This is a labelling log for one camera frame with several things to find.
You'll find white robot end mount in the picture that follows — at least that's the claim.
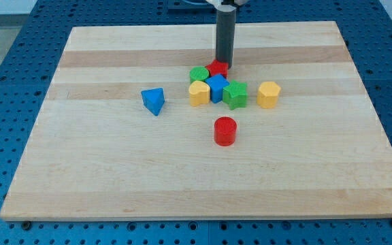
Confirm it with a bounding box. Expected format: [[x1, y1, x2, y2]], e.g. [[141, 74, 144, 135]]
[[206, 0, 249, 7]]

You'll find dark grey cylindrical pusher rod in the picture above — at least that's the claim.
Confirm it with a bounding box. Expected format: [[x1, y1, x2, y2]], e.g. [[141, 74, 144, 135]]
[[215, 4, 237, 69]]

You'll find yellow hexagon block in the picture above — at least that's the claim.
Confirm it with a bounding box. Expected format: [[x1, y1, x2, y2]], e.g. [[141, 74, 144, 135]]
[[257, 82, 281, 109]]

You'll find red star block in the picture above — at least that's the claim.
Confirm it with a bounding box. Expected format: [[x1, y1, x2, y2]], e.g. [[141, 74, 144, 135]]
[[206, 59, 229, 78]]

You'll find green cylinder block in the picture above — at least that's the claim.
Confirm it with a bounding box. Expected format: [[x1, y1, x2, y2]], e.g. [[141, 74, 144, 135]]
[[189, 66, 210, 83]]

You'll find blue cube block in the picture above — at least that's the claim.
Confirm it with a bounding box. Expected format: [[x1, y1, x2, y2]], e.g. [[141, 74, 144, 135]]
[[206, 74, 229, 103]]

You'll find green star block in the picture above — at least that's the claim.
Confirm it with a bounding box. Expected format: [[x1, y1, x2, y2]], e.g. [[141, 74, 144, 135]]
[[223, 80, 248, 110]]

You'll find yellow heart block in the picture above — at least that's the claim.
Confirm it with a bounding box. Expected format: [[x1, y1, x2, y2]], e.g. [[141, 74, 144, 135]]
[[189, 80, 210, 107]]

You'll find blue triangle block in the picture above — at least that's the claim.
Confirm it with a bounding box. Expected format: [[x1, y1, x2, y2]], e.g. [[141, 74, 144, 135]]
[[141, 88, 165, 116]]

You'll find red cylinder block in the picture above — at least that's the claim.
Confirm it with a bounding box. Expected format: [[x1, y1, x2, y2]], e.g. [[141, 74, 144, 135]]
[[214, 116, 237, 146]]

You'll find light wooden board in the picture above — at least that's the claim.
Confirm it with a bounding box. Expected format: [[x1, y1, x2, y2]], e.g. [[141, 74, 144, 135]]
[[0, 21, 392, 221]]

